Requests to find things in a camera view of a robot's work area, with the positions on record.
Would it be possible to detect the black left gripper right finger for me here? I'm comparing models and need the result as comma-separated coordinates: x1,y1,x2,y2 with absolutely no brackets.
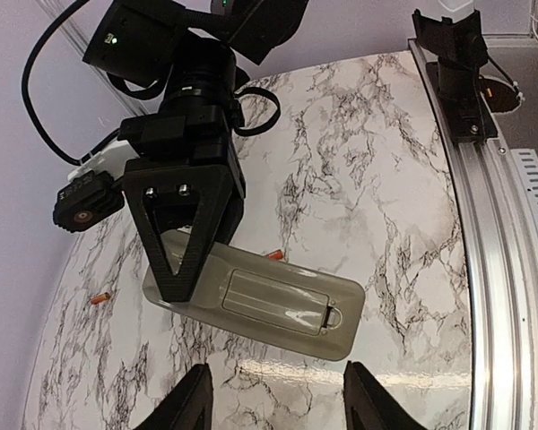
343,361,421,430

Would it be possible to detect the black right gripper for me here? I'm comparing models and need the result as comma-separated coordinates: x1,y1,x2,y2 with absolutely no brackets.
118,105,246,303

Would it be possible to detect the orange battery far side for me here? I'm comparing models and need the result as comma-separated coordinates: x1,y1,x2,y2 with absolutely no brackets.
90,293,110,305

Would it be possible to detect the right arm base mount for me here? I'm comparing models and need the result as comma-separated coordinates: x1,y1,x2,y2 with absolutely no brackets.
412,1,498,143

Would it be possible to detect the grey white remote control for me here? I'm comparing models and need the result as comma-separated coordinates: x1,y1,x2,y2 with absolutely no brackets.
142,230,365,361

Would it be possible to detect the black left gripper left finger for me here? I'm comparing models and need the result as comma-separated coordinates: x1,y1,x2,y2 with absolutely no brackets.
135,364,213,430

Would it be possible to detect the orange battery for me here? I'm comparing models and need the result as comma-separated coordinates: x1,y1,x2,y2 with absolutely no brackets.
265,249,283,261
90,293,110,305

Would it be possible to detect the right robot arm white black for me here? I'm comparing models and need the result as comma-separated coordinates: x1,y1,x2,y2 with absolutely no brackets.
83,1,308,302

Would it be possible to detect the front aluminium rail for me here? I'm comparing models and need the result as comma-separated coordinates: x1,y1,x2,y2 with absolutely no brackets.
407,38,538,430

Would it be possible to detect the orange battery near centre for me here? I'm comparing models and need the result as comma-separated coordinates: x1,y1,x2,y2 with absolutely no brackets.
265,249,283,261

